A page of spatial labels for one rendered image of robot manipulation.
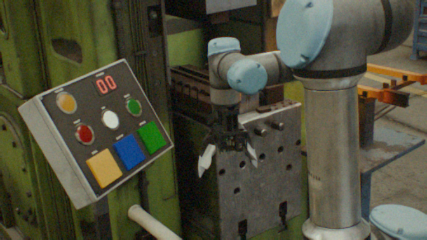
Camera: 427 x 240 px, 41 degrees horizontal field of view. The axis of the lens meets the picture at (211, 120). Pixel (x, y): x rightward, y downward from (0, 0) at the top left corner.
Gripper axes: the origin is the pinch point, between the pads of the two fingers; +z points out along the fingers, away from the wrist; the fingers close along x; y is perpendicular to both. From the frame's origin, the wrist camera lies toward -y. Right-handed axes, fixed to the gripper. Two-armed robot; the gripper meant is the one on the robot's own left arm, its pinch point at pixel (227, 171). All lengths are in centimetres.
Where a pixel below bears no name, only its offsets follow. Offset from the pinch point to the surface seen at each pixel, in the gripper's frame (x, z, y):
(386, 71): 76, -3, -55
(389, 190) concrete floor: 126, 93, -129
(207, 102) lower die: 4.7, -4.5, -42.0
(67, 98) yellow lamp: -37.2, -23.7, -4.5
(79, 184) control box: -37.1, -5.9, 6.1
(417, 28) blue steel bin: 284, 63, -358
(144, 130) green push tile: -19.2, -9.9, -12.0
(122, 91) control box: -23.5, -19.9, -17.1
